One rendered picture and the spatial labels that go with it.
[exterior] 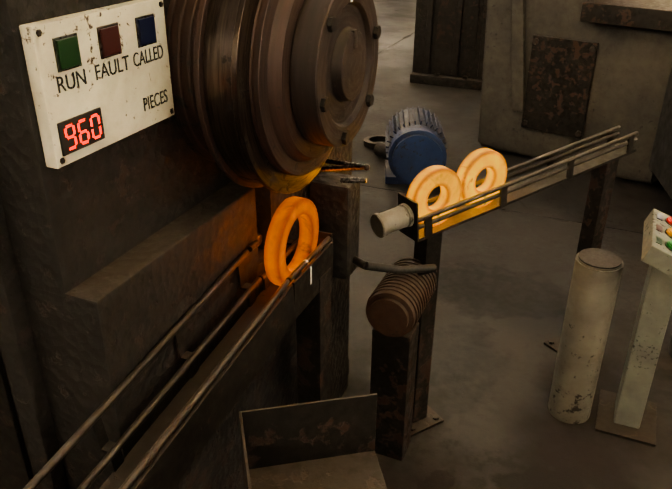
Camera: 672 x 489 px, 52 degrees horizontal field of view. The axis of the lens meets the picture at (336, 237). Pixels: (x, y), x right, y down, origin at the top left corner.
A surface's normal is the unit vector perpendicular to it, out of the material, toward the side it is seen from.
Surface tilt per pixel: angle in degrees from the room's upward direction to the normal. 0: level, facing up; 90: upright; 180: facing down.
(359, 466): 5
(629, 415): 90
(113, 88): 90
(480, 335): 0
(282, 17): 59
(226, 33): 69
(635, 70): 90
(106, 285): 0
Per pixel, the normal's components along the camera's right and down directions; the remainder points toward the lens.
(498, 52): -0.61, 0.36
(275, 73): 0.06, 0.36
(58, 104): 0.92, 0.18
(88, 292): 0.00, -0.89
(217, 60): -0.39, 0.25
